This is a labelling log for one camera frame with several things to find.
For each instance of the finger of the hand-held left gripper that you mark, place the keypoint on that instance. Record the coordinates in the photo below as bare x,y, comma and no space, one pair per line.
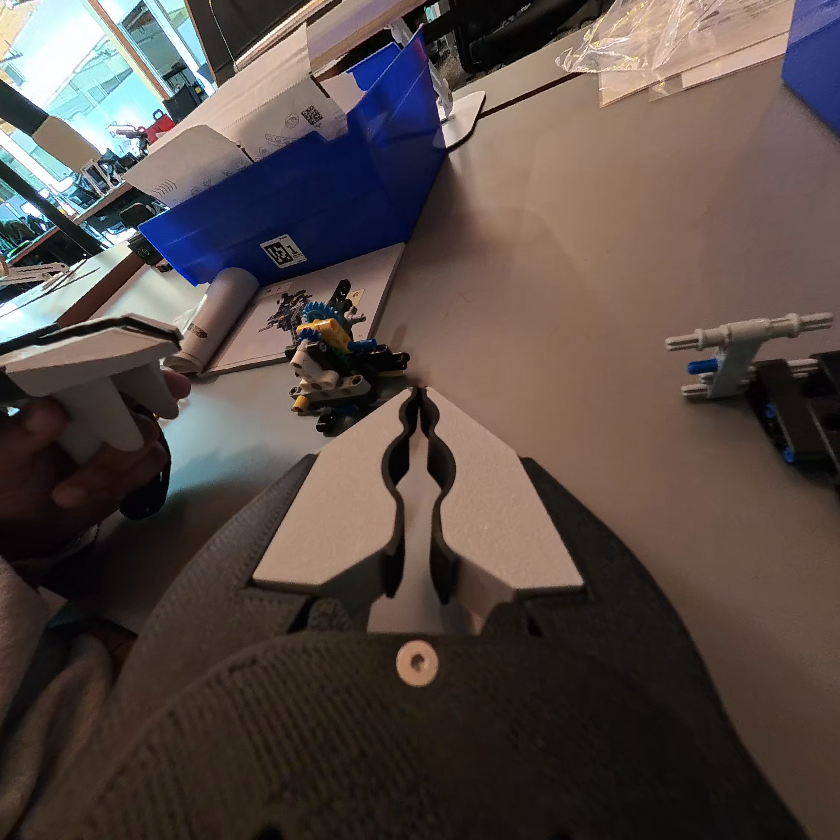
98,324
85,367

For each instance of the plain blue plastic bin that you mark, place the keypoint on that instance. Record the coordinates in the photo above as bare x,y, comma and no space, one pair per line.
814,59

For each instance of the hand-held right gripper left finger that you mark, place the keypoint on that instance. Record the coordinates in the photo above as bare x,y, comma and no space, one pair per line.
328,518

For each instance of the white paper sheets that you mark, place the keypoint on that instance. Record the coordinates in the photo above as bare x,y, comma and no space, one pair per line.
709,65

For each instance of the white stand base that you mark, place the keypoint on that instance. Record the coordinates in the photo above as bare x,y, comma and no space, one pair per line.
463,118

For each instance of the clear plastic bag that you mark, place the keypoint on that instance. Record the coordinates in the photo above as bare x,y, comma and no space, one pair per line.
630,46

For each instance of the blue plastic bin with tag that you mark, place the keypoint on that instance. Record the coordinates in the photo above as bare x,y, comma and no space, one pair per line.
308,197

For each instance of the lego instruction booklet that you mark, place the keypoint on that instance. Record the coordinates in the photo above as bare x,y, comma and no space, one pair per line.
315,315

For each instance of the grey and black lego assembly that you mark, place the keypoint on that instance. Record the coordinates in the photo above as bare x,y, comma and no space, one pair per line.
787,400

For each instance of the multicoloured lego gear assembly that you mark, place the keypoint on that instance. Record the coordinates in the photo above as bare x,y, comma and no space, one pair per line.
334,374

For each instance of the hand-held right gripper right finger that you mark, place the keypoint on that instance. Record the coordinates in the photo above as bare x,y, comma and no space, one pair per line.
505,525

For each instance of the person's left forearm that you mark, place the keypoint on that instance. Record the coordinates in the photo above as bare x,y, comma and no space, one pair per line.
39,722

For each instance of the person's left hand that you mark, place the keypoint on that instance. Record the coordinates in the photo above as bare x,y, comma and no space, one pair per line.
39,485

